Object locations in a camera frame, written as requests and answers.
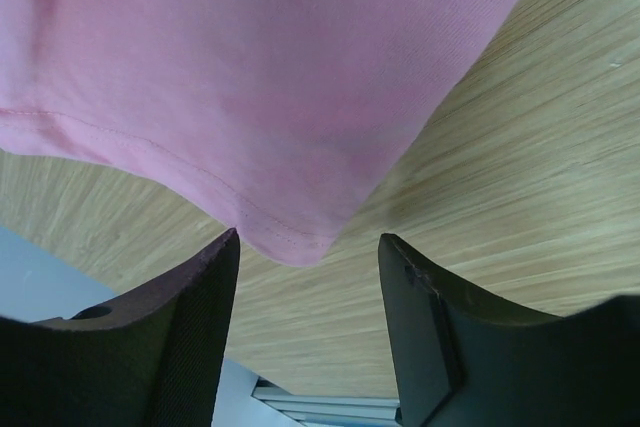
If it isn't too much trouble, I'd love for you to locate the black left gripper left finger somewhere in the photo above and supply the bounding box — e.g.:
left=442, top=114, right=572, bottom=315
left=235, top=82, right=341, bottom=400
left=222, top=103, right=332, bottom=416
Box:
left=1, top=229, right=240, bottom=426

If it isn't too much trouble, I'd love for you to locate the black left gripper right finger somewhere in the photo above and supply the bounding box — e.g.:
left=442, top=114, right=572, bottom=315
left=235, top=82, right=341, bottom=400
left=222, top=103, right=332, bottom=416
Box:
left=378, top=234, right=639, bottom=426

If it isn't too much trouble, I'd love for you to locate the pink t shirt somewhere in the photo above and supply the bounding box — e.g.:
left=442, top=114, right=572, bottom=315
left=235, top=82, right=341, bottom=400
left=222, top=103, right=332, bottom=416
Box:
left=1, top=0, right=518, bottom=266

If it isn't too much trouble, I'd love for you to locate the aluminium front rail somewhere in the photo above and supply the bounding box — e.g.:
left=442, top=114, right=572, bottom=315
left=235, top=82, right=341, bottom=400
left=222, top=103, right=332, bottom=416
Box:
left=252, top=379, right=402, bottom=427

